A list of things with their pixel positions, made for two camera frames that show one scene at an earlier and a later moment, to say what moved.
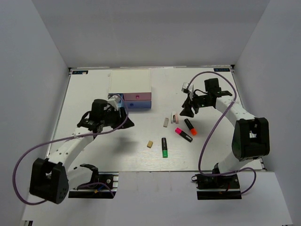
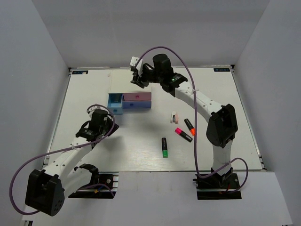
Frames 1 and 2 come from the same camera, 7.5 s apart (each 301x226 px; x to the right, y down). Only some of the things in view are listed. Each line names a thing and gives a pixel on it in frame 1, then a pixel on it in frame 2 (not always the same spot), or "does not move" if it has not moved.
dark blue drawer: (137, 104) does not move
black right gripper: (187, 111) → (138, 80)
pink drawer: (142, 96) does not move
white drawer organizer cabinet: (133, 81) does not move
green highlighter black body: (164, 147) does not move
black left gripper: (120, 120) → (111, 124)
